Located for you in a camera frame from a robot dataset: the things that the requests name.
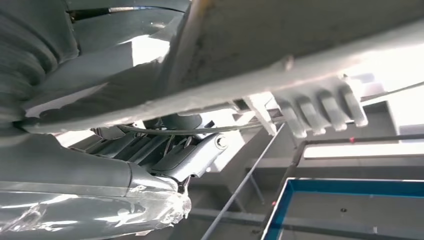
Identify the thin silver rod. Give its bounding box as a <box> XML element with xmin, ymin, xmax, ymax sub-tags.
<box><xmin>200</xmin><ymin>123</ymin><xmax>286</xmax><ymax>240</ymax></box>

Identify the white ceiling lamp strip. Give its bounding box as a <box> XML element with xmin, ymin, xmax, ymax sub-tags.
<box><xmin>303</xmin><ymin>142</ymin><xmax>424</xmax><ymax>160</ymax></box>

